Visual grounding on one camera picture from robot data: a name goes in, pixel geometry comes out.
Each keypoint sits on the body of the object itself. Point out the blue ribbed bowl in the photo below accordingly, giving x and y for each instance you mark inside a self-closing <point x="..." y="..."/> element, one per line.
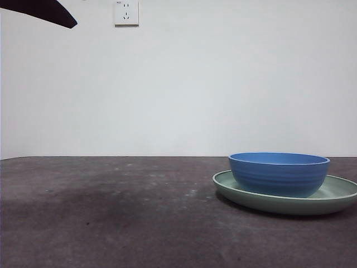
<point x="279" y="178"/>

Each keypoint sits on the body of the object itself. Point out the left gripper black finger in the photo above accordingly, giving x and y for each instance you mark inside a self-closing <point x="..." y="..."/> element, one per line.
<point x="50" y="11"/>

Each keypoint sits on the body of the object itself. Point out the white wall socket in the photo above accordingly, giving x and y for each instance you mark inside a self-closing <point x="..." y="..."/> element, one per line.
<point x="127" y="14"/>

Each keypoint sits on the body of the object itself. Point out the green round plate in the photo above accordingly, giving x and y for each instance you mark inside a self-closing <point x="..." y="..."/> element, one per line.
<point x="279" y="207"/>

